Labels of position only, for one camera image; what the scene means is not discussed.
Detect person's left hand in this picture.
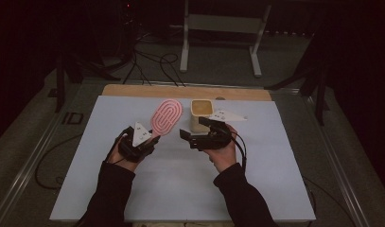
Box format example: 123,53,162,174
107,137,141,173

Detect pink hairbrush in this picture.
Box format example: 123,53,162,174
149,98,184,138

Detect person's right hand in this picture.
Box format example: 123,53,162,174
201,124,238,174

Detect black floor cables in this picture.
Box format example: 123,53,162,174
123,46,186,88

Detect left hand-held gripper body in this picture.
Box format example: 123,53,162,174
117,121,160,164

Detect black stand with legs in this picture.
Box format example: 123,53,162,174
264,31,332,127

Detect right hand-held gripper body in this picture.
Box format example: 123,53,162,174
188,109,248,152

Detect white metal stand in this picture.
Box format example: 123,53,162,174
179,0,272,79

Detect beige square cup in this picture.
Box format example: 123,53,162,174
189,98,216,133

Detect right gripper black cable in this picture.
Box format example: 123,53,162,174
230,130,249,174

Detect black cable loop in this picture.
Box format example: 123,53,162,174
34,133,84,191

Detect white table sheet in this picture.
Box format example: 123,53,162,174
48,95,317,222

